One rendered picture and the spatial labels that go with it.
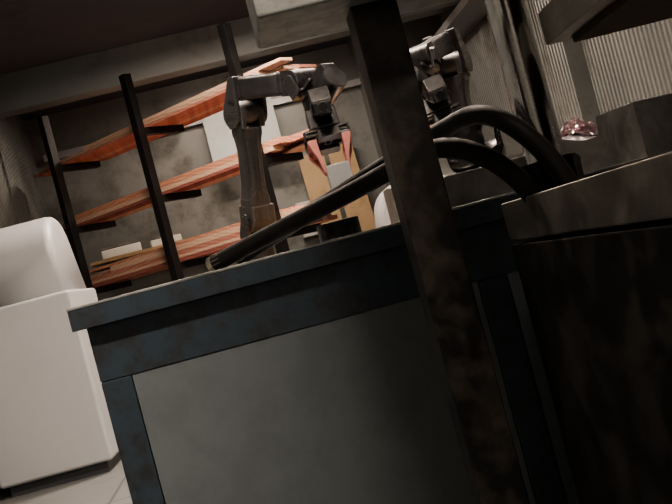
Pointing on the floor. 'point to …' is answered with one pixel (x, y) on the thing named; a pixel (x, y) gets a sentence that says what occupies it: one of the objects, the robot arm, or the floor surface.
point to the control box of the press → (419, 221)
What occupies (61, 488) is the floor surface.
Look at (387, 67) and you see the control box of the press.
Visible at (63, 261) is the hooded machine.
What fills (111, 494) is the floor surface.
